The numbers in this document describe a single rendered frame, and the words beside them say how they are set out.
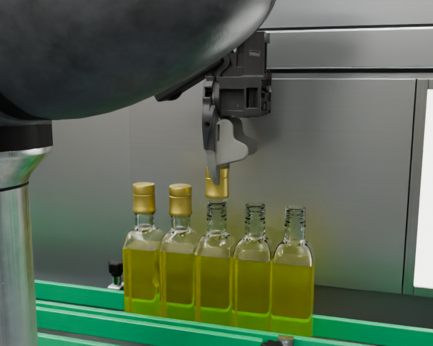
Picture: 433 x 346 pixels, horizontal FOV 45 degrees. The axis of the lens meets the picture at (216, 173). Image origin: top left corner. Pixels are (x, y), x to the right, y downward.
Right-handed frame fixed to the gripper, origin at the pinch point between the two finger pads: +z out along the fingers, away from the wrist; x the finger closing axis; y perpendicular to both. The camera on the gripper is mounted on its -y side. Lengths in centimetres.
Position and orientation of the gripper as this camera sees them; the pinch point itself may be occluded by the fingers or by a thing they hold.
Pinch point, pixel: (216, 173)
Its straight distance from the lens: 75.9
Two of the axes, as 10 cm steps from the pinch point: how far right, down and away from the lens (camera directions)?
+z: 0.0, 9.8, 1.8
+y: 9.5, 0.5, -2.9
